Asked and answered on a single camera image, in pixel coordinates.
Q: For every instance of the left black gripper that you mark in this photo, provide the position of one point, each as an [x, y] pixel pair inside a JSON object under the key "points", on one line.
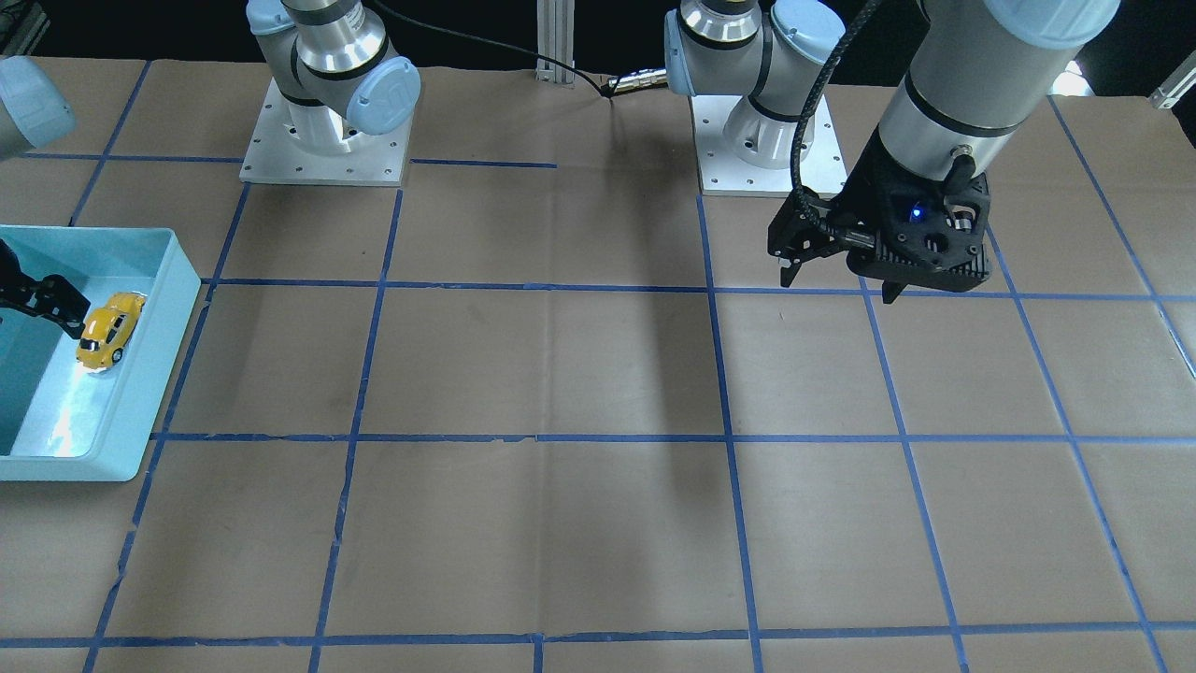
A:
{"points": [[866, 192]]}

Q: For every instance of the teal plastic bin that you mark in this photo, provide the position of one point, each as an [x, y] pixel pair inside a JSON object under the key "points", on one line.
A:
{"points": [[62, 422]]}

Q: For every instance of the yellow beetle toy car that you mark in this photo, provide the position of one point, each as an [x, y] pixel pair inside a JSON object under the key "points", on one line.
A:
{"points": [[108, 330]]}

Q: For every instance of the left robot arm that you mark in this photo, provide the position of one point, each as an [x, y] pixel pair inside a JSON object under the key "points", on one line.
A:
{"points": [[977, 75]]}

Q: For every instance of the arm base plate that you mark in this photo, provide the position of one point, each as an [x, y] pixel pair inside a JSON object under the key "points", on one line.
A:
{"points": [[741, 153], [294, 145]]}

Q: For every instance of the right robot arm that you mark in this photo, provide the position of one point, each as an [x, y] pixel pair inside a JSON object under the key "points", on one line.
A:
{"points": [[338, 112]]}

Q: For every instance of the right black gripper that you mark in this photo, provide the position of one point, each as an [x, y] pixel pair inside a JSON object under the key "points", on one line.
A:
{"points": [[44, 296]]}

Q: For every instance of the aluminium frame post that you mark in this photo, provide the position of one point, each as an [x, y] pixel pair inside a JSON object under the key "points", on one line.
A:
{"points": [[555, 41]]}

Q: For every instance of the brown paper table mat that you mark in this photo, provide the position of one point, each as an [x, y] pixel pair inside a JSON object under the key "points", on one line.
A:
{"points": [[546, 409]]}

